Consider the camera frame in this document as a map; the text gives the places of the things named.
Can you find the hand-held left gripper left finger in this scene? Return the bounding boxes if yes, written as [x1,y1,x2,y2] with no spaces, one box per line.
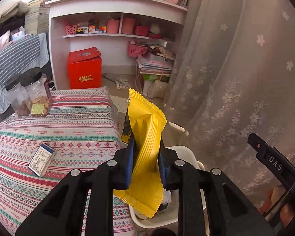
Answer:
[15,140,136,236]

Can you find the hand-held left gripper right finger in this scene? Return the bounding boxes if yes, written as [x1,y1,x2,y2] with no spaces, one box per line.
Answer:
[157,140,270,236]

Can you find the white plastic bin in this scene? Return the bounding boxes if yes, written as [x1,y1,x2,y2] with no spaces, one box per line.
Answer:
[129,145,207,230]

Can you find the yellow snack wrapper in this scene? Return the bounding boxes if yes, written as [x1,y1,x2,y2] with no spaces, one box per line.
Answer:
[113,88,168,219]

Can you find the person's right hand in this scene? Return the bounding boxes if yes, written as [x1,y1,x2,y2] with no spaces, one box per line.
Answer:
[259,185,295,230]

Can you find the paper sheet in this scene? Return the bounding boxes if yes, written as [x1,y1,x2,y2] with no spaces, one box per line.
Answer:
[110,96,128,112]

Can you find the white tote bag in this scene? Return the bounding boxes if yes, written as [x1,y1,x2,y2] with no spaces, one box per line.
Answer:
[147,80,169,99]

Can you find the colourful grid sheet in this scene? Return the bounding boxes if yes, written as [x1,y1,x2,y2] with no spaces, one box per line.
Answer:
[114,78,131,89]

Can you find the cardboard box green label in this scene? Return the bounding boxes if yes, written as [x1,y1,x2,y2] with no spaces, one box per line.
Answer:
[139,71,171,95]

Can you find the small blue white carton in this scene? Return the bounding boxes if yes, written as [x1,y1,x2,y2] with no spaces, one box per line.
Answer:
[28,144,56,177]

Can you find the white lace curtain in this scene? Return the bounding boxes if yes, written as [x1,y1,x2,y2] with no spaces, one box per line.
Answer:
[163,0,295,217]

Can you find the red cardboard box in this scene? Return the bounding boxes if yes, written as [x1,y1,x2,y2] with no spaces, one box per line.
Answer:
[67,47,103,89]

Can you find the stack of papers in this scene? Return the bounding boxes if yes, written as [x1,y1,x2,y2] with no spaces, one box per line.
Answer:
[136,52,175,74]

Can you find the large pink slatted basket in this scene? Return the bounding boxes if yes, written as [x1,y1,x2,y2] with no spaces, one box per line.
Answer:
[128,42,148,57]

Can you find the brown paper bag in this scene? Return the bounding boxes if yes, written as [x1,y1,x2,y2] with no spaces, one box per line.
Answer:
[147,45,172,57]

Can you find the large clear jar black lid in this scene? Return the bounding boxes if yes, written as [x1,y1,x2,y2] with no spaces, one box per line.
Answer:
[20,67,53,117]

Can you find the small pink slatted basket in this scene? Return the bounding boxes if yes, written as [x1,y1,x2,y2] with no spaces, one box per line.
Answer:
[134,25,149,36]

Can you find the small clear jar black lid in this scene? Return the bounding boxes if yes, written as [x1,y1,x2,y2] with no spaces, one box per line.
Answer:
[5,73,31,117]

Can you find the pink white plush toy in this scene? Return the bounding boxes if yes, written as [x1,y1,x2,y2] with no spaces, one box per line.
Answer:
[149,23,163,39]

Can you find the pink pen cup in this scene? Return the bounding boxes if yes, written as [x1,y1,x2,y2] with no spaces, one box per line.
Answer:
[106,18,120,34]
[121,17,136,35]

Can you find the grey quilted cover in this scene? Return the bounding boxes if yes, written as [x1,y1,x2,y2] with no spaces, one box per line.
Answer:
[0,33,50,113]

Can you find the grey striped cloth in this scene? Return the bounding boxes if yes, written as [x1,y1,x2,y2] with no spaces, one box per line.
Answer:
[0,35,41,85]

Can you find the white shelf desk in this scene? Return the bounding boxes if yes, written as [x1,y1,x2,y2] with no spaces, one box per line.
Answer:
[45,0,188,91]

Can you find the white blue packet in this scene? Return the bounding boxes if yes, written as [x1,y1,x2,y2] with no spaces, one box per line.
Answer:
[11,29,25,41]

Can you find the stack of books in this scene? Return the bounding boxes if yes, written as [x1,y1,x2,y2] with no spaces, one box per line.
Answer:
[25,0,53,36]

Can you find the pink cloth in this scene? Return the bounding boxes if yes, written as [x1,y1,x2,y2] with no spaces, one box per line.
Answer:
[0,31,11,52]

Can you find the dark clothing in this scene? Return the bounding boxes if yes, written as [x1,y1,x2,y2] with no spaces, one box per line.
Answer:
[0,17,25,38]

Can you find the folded beige blankets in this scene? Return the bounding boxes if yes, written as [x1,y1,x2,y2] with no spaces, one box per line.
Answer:
[0,1,29,29]

